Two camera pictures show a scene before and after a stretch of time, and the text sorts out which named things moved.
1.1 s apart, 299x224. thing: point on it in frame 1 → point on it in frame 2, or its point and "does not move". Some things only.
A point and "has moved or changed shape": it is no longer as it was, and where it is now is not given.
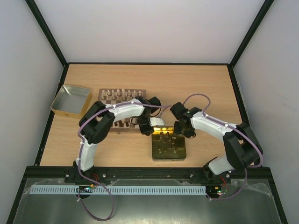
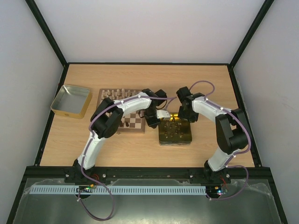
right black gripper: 181,129 → 188,115
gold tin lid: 72,101 does not move
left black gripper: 146,132 → 151,124
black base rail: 46,173 does not move
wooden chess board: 123,124 does not move
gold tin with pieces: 167,145 has moved or changed shape
